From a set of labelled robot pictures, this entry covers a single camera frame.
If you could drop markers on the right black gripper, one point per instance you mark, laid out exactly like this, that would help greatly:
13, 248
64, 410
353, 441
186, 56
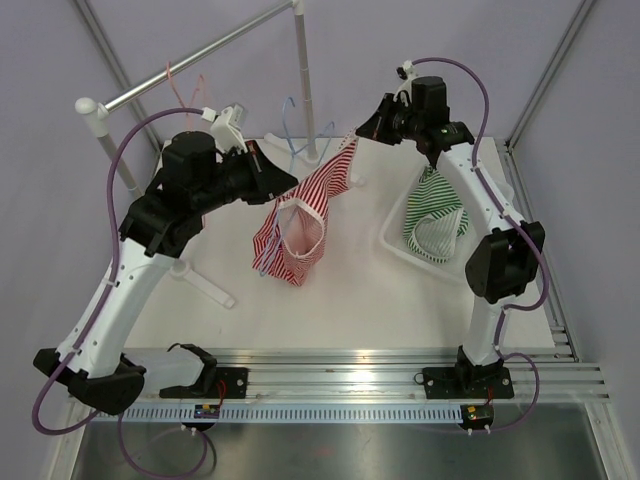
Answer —
376, 127

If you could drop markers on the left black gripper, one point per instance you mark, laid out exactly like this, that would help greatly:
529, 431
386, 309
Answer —
267, 180

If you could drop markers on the red striped tank top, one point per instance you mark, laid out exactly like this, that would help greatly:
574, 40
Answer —
293, 236

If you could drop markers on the green striped tank top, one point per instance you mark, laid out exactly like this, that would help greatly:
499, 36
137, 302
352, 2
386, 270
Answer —
434, 218

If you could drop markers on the pink wire hanger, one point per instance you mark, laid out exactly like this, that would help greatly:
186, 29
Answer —
199, 96

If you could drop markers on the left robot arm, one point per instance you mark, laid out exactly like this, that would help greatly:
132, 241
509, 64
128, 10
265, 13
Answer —
195, 179

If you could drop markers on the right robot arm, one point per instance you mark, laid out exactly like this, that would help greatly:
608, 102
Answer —
506, 258

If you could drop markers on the white plastic basket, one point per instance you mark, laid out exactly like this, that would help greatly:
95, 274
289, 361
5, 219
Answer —
482, 219

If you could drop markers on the white metal clothes rack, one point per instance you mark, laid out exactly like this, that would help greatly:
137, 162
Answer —
95, 114

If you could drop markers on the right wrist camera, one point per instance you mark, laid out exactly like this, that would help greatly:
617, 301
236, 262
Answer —
407, 74

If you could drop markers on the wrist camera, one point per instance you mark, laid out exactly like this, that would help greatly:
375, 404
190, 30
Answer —
407, 74
226, 127

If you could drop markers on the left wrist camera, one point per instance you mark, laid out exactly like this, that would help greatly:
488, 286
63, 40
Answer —
226, 127

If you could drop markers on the right aluminium frame post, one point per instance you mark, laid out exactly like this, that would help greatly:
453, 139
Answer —
552, 68

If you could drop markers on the aluminium frame post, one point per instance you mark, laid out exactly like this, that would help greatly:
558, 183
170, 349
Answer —
93, 26
552, 68

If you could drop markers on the white slotted cable duct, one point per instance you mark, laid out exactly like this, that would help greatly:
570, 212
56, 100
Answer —
297, 414

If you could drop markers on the left aluminium frame post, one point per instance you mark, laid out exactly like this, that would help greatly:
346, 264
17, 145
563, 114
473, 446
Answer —
93, 26

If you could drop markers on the aluminium mounting rail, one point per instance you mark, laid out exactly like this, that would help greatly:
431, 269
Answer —
390, 375

